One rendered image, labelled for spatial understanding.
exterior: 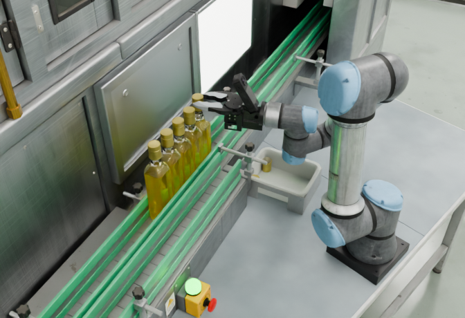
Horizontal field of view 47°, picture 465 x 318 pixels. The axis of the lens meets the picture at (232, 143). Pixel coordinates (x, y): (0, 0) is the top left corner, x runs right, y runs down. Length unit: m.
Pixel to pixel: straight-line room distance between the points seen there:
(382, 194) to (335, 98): 0.40
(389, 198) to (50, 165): 0.90
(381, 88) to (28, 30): 0.78
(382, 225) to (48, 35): 0.99
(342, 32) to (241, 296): 1.22
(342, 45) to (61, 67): 1.37
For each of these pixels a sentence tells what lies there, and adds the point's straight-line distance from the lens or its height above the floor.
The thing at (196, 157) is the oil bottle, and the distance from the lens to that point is 1.63.
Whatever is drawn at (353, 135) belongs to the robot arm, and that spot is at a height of 1.26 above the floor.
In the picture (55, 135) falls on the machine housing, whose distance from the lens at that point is 1.37.
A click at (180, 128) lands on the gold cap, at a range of 1.52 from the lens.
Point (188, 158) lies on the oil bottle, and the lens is 1.59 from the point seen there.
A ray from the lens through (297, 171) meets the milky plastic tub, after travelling 1.92.
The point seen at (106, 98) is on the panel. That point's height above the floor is 1.28.
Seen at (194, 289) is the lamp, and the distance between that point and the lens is 1.50.
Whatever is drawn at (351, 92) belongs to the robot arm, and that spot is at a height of 1.40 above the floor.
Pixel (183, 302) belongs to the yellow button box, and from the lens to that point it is 1.54.
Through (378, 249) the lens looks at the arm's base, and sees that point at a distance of 1.65.
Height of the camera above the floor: 2.08
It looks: 40 degrees down
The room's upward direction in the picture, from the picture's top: straight up
